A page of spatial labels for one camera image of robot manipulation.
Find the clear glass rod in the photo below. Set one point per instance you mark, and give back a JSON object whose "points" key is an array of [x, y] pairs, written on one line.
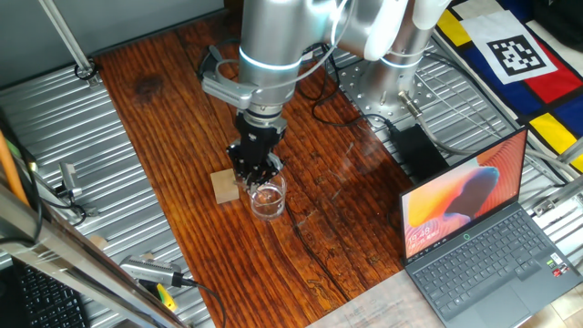
{"points": [[264, 195]]}

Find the yellow box green button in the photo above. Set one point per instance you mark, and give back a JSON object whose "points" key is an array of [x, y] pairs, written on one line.
{"points": [[166, 296]]}

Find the black keyboard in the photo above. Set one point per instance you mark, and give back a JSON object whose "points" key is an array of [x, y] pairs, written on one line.
{"points": [[50, 300]]}

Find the white marker code sheet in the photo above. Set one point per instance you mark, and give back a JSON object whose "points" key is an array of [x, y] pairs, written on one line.
{"points": [[478, 27]]}

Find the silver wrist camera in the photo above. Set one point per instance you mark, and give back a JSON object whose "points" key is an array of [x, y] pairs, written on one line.
{"points": [[225, 91]]}

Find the aluminium frame profile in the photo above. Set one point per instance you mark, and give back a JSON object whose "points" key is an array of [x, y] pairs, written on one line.
{"points": [[560, 196]]}

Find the small wooden cube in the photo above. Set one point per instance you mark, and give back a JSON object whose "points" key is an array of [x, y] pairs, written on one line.
{"points": [[98, 242], [146, 257]]}

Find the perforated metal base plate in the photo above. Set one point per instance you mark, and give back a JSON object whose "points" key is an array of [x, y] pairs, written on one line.
{"points": [[360, 86]]}

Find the large light wooden block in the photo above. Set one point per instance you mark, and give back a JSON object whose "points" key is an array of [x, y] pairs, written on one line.
{"points": [[224, 187]]}

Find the black power adapter brick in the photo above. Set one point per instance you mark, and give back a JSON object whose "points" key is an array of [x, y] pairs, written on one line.
{"points": [[419, 152]]}

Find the dark grey laptop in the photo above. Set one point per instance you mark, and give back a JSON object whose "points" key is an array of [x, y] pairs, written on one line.
{"points": [[478, 273]]}

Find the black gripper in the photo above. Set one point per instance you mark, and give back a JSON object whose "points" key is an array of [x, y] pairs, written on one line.
{"points": [[257, 141]]}

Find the orange pole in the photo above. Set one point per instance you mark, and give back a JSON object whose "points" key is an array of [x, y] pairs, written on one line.
{"points": [[9, 168]]}

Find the aluminium pole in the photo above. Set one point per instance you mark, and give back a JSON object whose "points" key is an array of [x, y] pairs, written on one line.
{"points": [[64, 34]]}

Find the black bag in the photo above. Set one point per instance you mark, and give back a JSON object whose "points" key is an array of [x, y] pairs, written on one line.
{"points": [[560, 18]]}

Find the translucent printed paper sheet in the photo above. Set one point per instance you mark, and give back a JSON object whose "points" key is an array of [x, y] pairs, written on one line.
{"points": [[378, 305]]}

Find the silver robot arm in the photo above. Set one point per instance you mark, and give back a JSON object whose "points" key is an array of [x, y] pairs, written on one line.
{"points": [[273, 32]]}

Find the clear glass beaker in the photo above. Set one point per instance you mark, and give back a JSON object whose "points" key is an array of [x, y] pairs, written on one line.
{"points": [[268, 208]]}

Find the shiny metal frame beam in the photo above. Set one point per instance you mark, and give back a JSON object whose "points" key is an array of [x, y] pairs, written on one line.
{"points": [[68, 255]]}

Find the colour block cloth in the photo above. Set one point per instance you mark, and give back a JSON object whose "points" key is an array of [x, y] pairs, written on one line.
{"points": [[514, 95]]}

